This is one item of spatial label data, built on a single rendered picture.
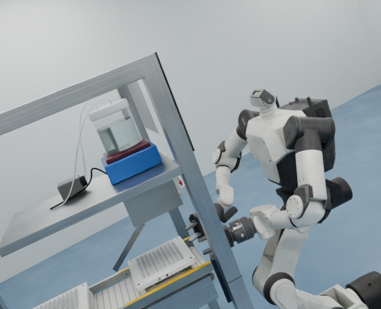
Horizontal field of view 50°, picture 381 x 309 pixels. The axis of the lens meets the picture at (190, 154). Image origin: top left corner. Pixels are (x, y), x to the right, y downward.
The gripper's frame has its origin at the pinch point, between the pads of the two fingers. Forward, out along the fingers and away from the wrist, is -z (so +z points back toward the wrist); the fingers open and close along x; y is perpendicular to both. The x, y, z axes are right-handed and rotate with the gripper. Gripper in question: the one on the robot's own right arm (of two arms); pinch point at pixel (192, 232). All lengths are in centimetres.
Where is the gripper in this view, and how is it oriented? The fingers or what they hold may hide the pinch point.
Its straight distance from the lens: 176.0
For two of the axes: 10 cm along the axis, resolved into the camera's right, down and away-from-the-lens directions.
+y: -7.1, 0.9, 7.0
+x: 3.5, 9.1, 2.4
